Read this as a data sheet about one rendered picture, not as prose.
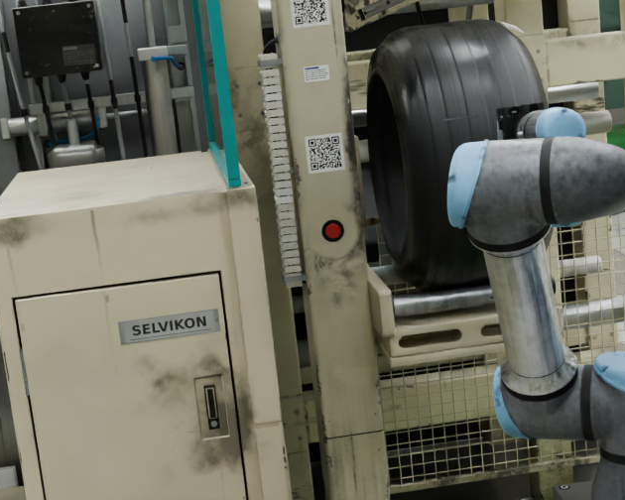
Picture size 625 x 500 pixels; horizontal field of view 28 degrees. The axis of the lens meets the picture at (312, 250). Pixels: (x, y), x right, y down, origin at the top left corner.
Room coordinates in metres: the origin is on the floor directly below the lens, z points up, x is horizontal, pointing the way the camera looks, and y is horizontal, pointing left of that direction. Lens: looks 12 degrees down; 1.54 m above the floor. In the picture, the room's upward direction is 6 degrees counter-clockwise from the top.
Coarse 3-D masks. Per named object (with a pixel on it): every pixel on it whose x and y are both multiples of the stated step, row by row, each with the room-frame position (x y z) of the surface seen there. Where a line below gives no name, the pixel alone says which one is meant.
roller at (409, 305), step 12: (552, 276) 2.47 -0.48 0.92; (456, 288) 2.45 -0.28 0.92; (468, 288) 2.45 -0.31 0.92; (480, 288) 2.45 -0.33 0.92; (396, 300) 2.43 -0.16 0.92; (408, 300) 2.43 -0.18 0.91; (420, 300) 2.43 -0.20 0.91; (432, 300) 2.43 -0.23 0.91; (444, 300) 2.43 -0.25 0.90; (456, 300) 2.43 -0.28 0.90; (468, 300) 2.44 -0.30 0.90; (480, 300) 2.44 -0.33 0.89; (492, 300) 2.44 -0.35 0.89; (396, 312) 2.42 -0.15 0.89; (408, 312) 2.43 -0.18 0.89; (420, 312) 2.43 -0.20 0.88
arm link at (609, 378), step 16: (608, 352) 1.83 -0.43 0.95; (624, 352) 1.83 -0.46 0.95; (592, 368) 1.80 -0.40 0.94; (608, 368) 1.76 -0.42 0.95; (624, 368) 1.76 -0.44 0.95; (592, 384) 1.77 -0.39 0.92; (608, 384) 1.75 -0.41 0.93; (624, 384) 1.74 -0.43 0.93; (592, 400) 1.76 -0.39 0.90; (608, 400) 1.75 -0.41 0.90; (624, 400) 1.74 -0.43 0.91; (592, 416) 1.75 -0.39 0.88; (608, 416) 1.74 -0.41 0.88; (624, 416) 1.74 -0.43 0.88; (592, 432) 1.76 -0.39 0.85; (608, 432) 1.75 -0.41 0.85; (624, 432) 1.74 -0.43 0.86; (608, 448) 1.76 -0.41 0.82; (624, 448) 1.74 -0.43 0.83
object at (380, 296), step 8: (368, 272) 2.56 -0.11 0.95; (368, 280) 2.49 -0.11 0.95; (376, 280) 2.48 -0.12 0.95; (368, 288) 2.49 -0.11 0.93; (376, 288) 2.41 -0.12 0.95; (384, 288) 2.41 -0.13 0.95; (376, 296) 2.40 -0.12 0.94; (384, 296) 2.38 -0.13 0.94; (392, 296) 2.40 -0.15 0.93; (376, 304) 2.41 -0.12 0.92; (384, 304) 2.38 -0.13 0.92; (392, 304) 2.38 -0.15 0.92; (376, 312) 2.42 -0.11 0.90; (384, 312) 2.38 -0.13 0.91; (392, 312) 2.38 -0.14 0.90; (376, 320) 2.43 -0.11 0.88; (384, 320) 2.38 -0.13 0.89; (392, 320) 2.38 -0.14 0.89; (376, 328) 2.44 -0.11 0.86; (384, 328) 2.38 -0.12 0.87; (392, 328) 2.38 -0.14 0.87; (384, 336) 2.38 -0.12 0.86; (392, 336) 2.39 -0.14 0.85
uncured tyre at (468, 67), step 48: (384, 48) 2.55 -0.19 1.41; (432, 48) 2.45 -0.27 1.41; (480, 48) 2.45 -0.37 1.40; (384, 96) 2.81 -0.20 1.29; (432, 96) 2.36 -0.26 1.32; (480, 96) 2.36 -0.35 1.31; (528, 96) 2.37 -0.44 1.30; (384, 144) 2.84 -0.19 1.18; (432, 144) 2.33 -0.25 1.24; (384, 192) 2.76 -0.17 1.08; (432, 192) 2.33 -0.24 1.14; (432, 240) 2.36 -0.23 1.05; (432, 288) 2.47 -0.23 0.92
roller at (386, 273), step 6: (378, 270) 2.71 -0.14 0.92; (384, 270) 2.71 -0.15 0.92; (390, 270) 2.71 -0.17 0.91; (378, 276) 2.70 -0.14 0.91; (384, 276) 2.70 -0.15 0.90; (390, 276) 2.70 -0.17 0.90; (396, 276) 2.71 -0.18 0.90; (384, 282) 2.70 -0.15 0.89; (390, 282) 2.71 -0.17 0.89; (396, 282) 2.71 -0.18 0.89; (402, 282) 2.71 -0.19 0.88
